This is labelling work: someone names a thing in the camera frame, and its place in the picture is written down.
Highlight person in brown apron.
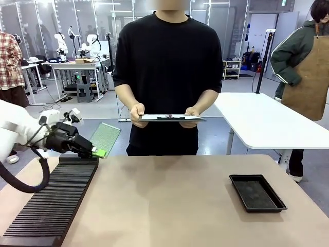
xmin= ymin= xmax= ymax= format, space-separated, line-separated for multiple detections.
xmin=269 ymin=0 xmax=329 ymax=183

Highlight black corrugated cable hose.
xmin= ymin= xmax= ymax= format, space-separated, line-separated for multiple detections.
xmin=0 ymin=123 xmax=59 ymax=194

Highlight white side table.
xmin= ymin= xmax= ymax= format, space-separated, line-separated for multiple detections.
xmin=213 ymin=92 xmax=329 ymax=165

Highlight white background desk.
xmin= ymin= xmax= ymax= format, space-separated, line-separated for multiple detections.
xmin=21 ymin=58 xmax=48 ymax=105

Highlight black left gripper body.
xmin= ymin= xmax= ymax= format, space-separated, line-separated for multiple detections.
xmin=45 ymin=122 xmax=80 ymax=153

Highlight white background workbench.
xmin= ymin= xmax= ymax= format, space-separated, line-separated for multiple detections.
xmin=42 ymin=58 xmax=109 ymax=102

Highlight green perforated PCB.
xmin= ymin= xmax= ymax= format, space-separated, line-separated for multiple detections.
xmin=88 ymin=122 xmax=122 ymax=157

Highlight person in plaid shirt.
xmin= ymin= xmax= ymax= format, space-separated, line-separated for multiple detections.
xmin=0 ymin=28 xmax=31 ymax=109

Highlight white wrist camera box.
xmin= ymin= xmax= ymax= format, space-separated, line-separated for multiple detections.
xmin=61 ymin=107 xmax=84 ymax=127

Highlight person in black t-shirt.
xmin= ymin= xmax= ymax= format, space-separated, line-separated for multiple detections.
xmin=112 ymin=0 xmax=224 ymax=156

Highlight grey clipboard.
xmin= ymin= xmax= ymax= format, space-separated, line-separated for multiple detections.
xmin=138 ymin=113 xmax=207 ymax=122

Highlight grey plastic stool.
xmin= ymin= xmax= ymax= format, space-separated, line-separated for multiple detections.
xmin=76 ymin=83 xmax=94 ymax=103

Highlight black slotted PCB rack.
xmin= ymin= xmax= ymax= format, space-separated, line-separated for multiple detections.
xmin=0 ymin=155 xmax=100 ymax=247

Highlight person's right hand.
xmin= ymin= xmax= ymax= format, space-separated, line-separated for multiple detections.
xmin=129 ymin=102 xmax=149 ymax=128

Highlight black tripod pole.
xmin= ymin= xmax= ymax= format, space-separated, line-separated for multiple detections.
xmin=255 ymin=28 xmax=276 ymax=94

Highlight person's left hand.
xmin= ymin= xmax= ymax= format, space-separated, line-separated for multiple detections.
xmin=179 ymin=106 xmax=202 ymax=129

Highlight white shoe shelf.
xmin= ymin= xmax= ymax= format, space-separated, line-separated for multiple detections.
xmin=222 ymin=59 xmax=243 ymax=80

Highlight black plastic tray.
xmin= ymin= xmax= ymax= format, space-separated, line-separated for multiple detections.
xmin=229 ymin=174 xmax=288 ymax=214

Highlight person's left forearm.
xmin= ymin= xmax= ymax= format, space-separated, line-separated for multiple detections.
xmin=190 ymin=89 xmax=220 ymax=114

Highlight person's right forearm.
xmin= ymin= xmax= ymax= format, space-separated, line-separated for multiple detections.
xmin=115 ymin=82 xmax=141 ymax=110

